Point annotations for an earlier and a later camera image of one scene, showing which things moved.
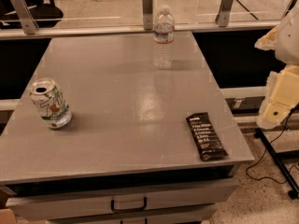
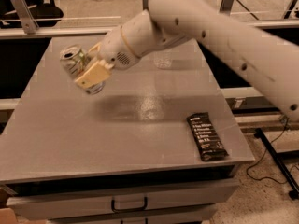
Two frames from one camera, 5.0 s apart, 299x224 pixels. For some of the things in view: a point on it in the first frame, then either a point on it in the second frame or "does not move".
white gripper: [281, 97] → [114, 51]
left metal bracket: [23, 14] does not move
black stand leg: [277, 156] does not move
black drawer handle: [119, 211] does not move
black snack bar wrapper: [208, 141] does not move
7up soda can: [50, 104] → [75, 58]
